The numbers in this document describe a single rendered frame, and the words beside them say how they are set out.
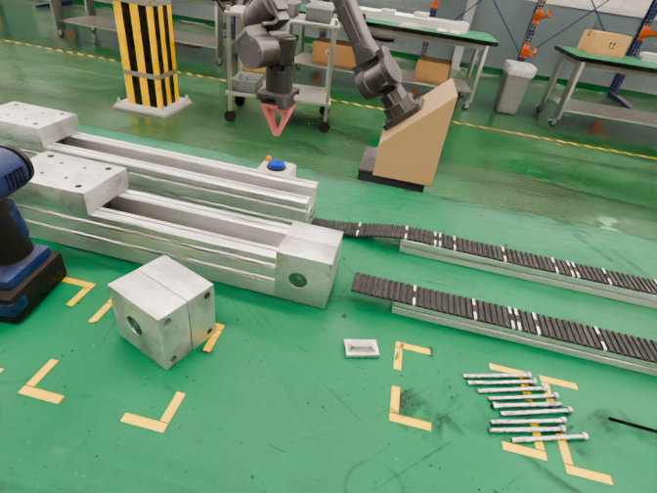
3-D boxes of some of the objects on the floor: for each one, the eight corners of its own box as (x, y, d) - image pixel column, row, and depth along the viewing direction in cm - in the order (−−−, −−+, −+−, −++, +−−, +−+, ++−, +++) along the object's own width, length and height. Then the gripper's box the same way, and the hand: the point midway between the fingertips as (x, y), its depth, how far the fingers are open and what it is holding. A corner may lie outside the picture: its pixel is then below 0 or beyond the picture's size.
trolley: (328, 114, 412) (342, 0, 354) (328, 133, 367) (345, 5, 309) (226, 103, 404) (223, -18, 346) (213, 120, 359) (208, -15, 301)
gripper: (288, 69, 79) (284, 146, 88) (303, 61, 87) (297, 131, 96) (255, 63, 80) (253, 139, 88) (273, 56, 88) (270, 126, 97)
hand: (276, 131), depth 92 cm, fingers closed
